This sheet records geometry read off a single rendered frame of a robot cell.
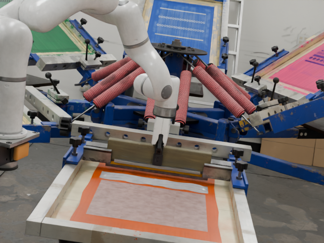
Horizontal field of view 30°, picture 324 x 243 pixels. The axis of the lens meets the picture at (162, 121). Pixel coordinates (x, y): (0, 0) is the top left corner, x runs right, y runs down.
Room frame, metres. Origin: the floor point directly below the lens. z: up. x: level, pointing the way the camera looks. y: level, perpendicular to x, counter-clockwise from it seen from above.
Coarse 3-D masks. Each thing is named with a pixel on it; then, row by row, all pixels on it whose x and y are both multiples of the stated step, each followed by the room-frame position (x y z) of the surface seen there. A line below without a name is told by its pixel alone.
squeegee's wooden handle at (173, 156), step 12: (108, 144) 1.98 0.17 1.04; (120, 144) 1.98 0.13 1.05; (132, 144) 1.98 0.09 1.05; (144, 144) 1.98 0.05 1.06; (120, 156) 1.98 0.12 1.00; (132, 156) 1.98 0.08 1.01; (144, 156) 1.98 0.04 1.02; (168, 156) 1.98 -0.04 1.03; (180, 156) 1.98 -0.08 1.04; (192, 156) 1.98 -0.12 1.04; (204, 156) 1.98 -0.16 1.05; (192, 168) 1.98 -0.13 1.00
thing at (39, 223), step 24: (72, 168) 1.83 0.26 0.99; (48, 192) 1.59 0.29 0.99; (240, 192) 1.82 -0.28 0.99; (48, 216) 1.47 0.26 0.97; (240, 216) 1.61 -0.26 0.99; (72, 240) 1.38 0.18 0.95; (96, 240) 1.38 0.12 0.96; (120, 240) 1.38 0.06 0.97; (144, 240) 1.38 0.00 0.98; (168, 240) 1.39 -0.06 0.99; (192, 240) 1.41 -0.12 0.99; (240, 240) 1.50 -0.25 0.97
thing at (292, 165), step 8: (192, 136) 2.72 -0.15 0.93; (200, 136) 2.73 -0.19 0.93; (256, 152) 2.59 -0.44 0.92; (256, 160) 2.55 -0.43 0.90; (264, 160) 2.54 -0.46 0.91; (272, 160) 2.52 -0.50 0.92; (280, 160) 2.52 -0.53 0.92; (272, 168) 2.51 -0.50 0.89; (280, 168) 2.50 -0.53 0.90; (288, 168) 2.48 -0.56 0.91; (296, 168) 2.46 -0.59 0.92; (304, 168) 2.45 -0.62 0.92; (312, 168) 2.46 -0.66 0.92; (296, 176) 2.46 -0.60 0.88; (304, 176) 2.44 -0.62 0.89; (312, 176) 2.42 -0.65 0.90; (320, 176) 2.41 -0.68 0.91; (320, 184) 2.40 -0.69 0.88
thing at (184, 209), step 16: (160, 176) 1.98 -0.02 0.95; (176, 176) 2.00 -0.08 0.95; (160, 192) 1.82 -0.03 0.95; (176, 192) 1.84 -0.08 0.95; (192, 192) 1.86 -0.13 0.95; (208, 192) 1.88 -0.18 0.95; (160, 208) 1.68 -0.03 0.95; (176, 208) 1.70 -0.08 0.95; (192, 208) 1.72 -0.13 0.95; (208, 208) 1.74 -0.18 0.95; (160, 224) 1.56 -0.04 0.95; (176, 224) 1.58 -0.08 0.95; (192, 224) 1.59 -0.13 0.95; (208, 224) 1.61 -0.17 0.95; (208, 240) 1.50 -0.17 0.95
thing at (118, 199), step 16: (96, 176) 1.88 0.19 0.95; (144, 176) 1.95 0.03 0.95; (96, 192) 1.74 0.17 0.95; (112, 192) 1.76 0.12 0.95; (128, 192) 1.78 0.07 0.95; (144, 192) 1.80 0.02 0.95; (80, 208) 1.59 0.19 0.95; (96, 208) 1.61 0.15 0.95; (112, 208) 1.63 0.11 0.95; (128, 208) 1.64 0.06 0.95; (144, 208) 1.66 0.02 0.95; (96, 224) 1.50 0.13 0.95; (112, 224) 1.52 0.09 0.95; (128, 224) 1.53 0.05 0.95; (144, 224) 1.55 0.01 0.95
